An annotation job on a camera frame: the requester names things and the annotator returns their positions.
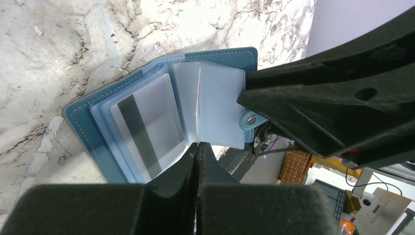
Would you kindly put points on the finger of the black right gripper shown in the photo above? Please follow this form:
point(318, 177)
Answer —
point(368, 121)
point(388, 47)

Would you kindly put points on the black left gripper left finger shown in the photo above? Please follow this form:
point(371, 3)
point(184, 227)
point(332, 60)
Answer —
point(164, 206)

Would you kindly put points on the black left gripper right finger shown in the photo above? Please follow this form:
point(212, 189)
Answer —
point(226, 207)

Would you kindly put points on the blue leather card holder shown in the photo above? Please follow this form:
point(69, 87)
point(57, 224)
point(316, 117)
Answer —
point(222, 120)

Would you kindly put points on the silver magnetic stripe card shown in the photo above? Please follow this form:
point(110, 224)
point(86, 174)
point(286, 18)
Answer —
point(148, 121)

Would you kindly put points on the silver VIP credit card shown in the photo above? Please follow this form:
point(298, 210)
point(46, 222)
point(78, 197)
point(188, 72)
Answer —
point(197, 112)

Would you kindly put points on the woven brown basket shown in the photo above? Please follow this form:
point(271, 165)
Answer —
point(295, 167)

